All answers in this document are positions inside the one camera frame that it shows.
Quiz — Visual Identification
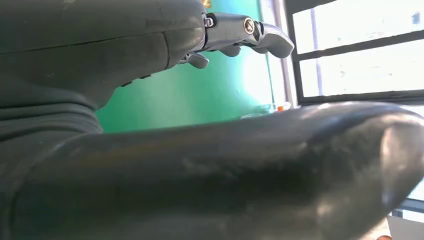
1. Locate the grey laptop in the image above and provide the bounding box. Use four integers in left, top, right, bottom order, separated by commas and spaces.
386, 215, 424, 240

